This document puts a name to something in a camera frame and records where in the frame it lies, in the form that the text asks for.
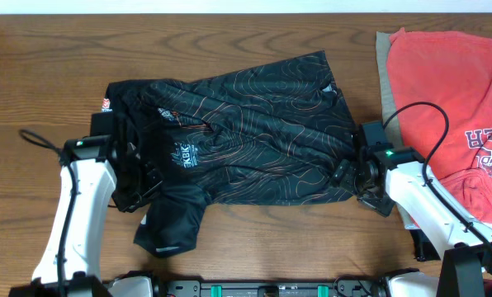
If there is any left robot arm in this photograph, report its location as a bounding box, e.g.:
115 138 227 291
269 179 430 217
9 111 162 297

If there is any dark navy folded garment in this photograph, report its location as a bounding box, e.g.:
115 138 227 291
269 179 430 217
409 229 441 262

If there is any black orange-patterned jersey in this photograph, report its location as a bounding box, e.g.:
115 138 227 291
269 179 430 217
104 51 356 258

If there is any red printed t-shirt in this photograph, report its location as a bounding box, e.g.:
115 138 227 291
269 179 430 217
386 30 492 224

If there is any grey folded cloth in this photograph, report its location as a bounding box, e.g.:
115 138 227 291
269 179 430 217
375 31 420 231

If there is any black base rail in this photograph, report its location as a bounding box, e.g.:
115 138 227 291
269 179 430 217
154 277 391 297

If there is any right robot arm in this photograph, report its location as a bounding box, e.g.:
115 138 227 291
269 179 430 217
333 121 492 296

